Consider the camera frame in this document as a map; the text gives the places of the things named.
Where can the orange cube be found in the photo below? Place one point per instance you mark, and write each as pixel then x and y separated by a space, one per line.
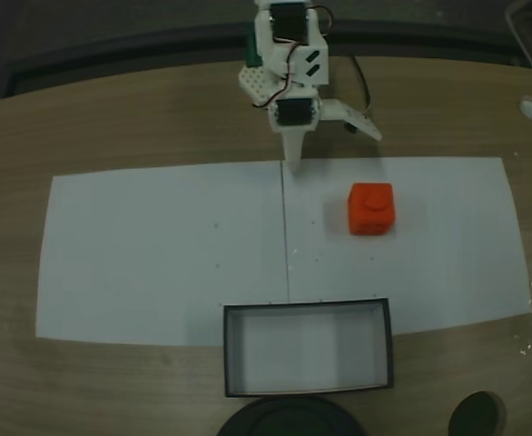
pixel 370 211

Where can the dark brown cardboard box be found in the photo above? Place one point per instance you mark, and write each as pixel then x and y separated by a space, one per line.
pixel 307 345

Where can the white paper sheet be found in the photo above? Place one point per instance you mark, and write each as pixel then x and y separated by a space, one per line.
pixel 157 254
pixel 429 272

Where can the small white round cap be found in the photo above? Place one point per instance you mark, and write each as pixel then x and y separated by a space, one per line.
pixel 531 108

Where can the black camera stand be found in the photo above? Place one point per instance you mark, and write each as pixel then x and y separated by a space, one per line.
pixel 288 420

